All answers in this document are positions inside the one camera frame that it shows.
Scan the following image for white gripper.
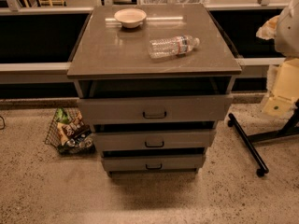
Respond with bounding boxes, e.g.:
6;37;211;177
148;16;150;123
256;15;299;117

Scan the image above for grey top drawer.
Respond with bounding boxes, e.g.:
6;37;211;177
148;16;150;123
78;95;233;124

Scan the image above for grey drawer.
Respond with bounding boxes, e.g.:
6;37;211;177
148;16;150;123
102;154;206;172
78;95;233;124
92;129;216;151

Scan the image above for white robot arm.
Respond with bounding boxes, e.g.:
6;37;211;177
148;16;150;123
256;0;299;117

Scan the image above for grey drawer cabinet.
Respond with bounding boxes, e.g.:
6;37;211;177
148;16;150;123
67;5;241;175

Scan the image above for grey bottom drawer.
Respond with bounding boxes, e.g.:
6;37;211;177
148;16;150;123
102;154;206;172

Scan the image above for grey middle drawer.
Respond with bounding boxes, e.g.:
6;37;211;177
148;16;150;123
92;129;216;151

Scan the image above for metal railing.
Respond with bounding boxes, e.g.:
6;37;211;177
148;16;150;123
0;0;291;83

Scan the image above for clear plastic water bottle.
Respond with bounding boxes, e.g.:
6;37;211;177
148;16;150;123
149;35;200;59

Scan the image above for black wheeled stand base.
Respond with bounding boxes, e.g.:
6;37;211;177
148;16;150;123
227;101;299;177

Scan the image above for white bowl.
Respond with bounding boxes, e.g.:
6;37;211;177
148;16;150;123
114;8;147;29

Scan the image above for green snack bag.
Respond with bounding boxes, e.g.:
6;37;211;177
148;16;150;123
55;108;69;124

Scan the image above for brown snack bag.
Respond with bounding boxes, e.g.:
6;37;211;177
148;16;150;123
57;112;90;146

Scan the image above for wire basket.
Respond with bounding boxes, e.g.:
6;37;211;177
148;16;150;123
45;107;95;156

